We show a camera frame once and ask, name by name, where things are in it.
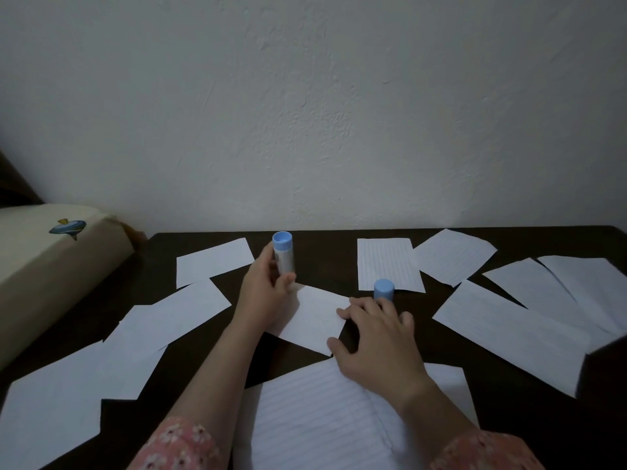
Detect person's left hand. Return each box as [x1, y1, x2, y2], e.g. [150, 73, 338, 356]
[233, 242, 297, 334]

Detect dark brown curtain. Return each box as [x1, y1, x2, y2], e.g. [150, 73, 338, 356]
[0, 151, 44, 207]

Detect person's right hand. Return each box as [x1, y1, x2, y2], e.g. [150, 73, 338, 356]
[327, 296, 432, 412]

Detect white paper sheets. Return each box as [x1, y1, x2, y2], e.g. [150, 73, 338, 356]
[0, 228, 627, 470]

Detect person's right forearm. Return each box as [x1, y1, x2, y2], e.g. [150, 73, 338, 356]
[396, 379, 545, 470]

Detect person's left forearm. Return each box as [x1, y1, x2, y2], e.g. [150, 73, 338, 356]
[127, 320, 270, 470]

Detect single lined paper sheet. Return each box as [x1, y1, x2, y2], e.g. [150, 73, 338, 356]
[372, 362, 480, 470]
[233, 356, 393, 470]
[264, 284, 351, 357]

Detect beige mattress with whale print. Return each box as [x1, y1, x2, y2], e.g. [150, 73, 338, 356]
[0, 204, 136, 370]

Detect white panda print glue stick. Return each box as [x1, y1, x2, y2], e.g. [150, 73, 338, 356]
[272, 231, 297, 277]

